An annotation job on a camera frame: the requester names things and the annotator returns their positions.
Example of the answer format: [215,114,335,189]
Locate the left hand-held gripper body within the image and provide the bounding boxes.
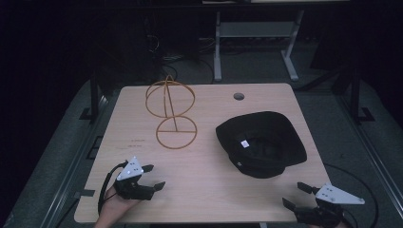
[113,156,156,201]

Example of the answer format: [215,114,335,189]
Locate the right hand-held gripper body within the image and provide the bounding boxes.
[294,183,366,228]

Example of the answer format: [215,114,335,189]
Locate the black bucket hat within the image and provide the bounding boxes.
[215,110,308,180]

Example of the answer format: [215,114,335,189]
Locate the gold wire hat stand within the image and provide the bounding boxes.
[144,74,199,151]

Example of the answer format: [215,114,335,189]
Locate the person's left hand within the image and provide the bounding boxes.
[94,185,141,228]

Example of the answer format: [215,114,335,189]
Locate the black floor socket box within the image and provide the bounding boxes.
[86,135,104,161]

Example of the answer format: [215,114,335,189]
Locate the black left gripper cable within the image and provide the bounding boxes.
[97,161,128,217]

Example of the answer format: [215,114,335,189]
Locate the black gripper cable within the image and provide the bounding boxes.
[97,161,128,217]
[322,162,380,228]

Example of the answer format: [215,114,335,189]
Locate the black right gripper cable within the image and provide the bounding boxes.
[322,162,380,228]

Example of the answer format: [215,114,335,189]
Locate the black table edge bracket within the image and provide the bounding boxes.
[74,188,96,200]

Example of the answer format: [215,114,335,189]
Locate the aluminium floor rail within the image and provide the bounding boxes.
[39,94,110,228]
[335,93,403,219]

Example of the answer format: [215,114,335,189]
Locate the black metal stand post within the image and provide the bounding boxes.
[79,71,103,122]
[347,63,376,124]

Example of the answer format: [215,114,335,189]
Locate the bundle of floor cables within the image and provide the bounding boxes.
[144,32,217,84]

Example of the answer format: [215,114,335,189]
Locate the white metal frame stand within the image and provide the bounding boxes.
[213,9,306,83]

